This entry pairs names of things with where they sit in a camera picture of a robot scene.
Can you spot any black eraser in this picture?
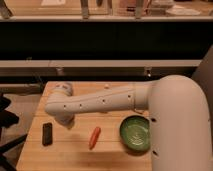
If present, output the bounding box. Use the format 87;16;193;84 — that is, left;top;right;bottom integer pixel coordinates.
42;123;53;146

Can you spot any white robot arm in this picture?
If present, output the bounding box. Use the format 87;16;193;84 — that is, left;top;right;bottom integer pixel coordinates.
45;75;213;171

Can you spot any white glue bottle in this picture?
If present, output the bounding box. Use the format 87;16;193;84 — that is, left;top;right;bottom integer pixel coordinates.
104;84;110;89

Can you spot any orange carrot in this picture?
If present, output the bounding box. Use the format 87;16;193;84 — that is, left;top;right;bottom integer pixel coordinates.
89;127;101;149

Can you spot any green bowl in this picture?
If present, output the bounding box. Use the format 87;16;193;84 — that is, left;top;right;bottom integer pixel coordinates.
119;115;150;153

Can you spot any black office chair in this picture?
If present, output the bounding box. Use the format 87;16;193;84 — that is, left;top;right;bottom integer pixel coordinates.
0;93;27;171

